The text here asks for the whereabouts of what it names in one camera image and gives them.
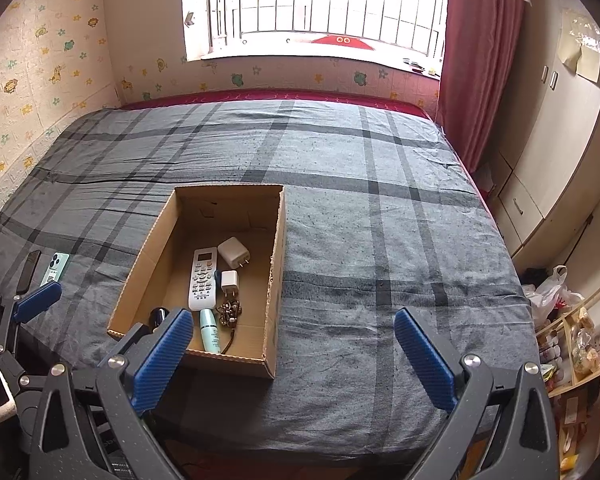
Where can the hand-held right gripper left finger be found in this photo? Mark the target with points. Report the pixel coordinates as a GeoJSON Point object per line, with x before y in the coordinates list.
{"type": "Point", "coordinates": [162, 360]}

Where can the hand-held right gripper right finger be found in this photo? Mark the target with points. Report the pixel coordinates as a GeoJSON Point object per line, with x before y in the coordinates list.
{"type": "Point", "coordinates": [425, 360]}

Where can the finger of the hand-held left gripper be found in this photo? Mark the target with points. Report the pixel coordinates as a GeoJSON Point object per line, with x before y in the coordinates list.
{"type": "Point", "coordinates": [40, 300]}

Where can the black rounded object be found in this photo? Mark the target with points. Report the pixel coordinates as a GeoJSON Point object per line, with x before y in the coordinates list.
{"type": "Point", "coordinates": [157, 316]}

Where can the pale green bottle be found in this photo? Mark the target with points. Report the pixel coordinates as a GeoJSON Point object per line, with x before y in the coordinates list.
{"type": "Point", "coordinates": [210, 332]}

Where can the brown cardboard box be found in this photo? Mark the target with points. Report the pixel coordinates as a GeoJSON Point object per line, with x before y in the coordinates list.
{"type": "Point", "coordinates": [160, 285]}

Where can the white remote control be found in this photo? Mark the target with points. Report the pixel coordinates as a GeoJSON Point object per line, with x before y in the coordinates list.
{"type": "Point", "coordinates": [202, 280]}

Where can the small white charger plug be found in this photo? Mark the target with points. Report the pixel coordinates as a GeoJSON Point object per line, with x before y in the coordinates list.
{"type": "Point", "coordinates": [229, 280]}

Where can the large white charger plug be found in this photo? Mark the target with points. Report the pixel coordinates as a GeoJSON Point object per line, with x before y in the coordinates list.
{"type": "Point", "coordinates": [231, 251]}

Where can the black smartphone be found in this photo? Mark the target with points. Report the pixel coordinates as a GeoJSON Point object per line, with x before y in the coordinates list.
{"type": "Point", "coordinates": [30, 270]}

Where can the mint green smartphone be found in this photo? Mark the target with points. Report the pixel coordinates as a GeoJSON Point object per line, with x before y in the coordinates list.
{"type": "Point", "coordinates": [56, 267]}

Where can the wooden rack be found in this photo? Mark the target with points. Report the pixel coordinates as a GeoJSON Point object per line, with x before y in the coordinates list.
{"type": "Point", "coordinates": [566, 345]}

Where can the white plastic bag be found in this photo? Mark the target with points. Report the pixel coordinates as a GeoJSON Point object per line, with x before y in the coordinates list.
{"type": "Point", "coordinates": [550, 290]}

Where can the grey plaid bed sheet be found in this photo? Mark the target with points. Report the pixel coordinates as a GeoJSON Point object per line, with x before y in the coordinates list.
{"type": "Point", "coordinates": [380, 210]}

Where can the pile of snack packets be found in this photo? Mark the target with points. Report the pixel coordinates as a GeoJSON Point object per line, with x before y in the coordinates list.
{"type": "Point", "coordinates": [582, 340]}

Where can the beige wardrobe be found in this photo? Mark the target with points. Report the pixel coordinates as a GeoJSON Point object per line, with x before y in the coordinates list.
{"type": "Point", "coordinates": [545, 135]}

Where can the red curtain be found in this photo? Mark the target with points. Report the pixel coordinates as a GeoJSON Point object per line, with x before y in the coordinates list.
{"type": "Point", "coordinates": [480, 60]}

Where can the red semicircular mat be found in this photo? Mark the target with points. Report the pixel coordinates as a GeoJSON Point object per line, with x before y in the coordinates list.
{"type": "Point", "coordinates": [342, 42]}

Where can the beige paper sheets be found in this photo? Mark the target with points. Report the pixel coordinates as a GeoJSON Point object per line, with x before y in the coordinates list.
{"type": "Point", "coordinates": [580, 40]}

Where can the window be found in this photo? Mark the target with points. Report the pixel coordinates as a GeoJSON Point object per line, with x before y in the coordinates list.
{"type": "Point", "coordinates": [330, 0]}

